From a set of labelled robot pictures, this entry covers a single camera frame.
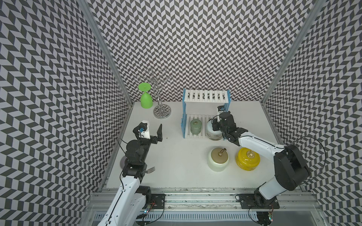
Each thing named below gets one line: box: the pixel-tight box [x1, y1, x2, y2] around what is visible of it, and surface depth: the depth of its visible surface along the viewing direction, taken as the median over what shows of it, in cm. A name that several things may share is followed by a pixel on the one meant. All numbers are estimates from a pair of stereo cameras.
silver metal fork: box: [145, 166, 156, 174], surface depth 83 cm
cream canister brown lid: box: [206, 147, 230, 172], surface depth 80 cm
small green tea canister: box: [189, 118, 203, 135], surface depth 96 cm
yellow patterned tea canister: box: [235, 147, 261, 171], surface depth 82 cm
